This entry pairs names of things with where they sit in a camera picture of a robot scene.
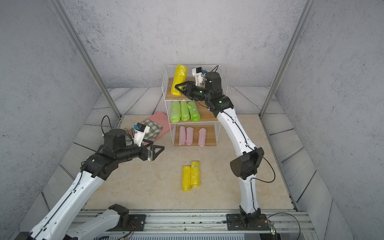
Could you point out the frame post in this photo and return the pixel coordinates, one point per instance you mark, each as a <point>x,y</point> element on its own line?
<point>70,30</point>
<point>307,10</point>

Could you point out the green checkered cloth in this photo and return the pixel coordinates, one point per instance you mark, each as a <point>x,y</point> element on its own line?
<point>154,130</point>

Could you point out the pink cutting board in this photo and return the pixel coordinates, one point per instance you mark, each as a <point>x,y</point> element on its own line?
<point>161,119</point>

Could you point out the light green bag roll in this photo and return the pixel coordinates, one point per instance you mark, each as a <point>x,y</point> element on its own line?
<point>175,112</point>

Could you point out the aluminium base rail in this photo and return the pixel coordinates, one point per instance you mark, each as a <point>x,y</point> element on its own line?
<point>202,225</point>

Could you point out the yellow bag roll labelled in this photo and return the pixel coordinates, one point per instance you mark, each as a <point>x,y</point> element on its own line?
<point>195,174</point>

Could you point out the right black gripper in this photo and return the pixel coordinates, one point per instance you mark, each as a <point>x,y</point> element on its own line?
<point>191,90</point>

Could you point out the bright green bag roll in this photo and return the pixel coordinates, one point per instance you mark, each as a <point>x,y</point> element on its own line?
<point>194,113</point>

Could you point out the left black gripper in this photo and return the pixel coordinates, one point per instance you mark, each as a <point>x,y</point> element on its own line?
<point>145,153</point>

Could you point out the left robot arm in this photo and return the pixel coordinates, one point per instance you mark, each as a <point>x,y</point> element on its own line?
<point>56,224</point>

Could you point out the pink bag roll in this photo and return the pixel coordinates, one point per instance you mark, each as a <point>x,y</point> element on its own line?
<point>202,137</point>
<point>182,136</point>
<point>189,136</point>

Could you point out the left frame post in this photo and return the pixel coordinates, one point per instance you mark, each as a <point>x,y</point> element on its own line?
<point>70,30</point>

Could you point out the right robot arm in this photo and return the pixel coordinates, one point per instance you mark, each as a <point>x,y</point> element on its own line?
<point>249,156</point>

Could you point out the right frame post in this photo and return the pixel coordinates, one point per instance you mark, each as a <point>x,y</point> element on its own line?
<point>307,10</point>

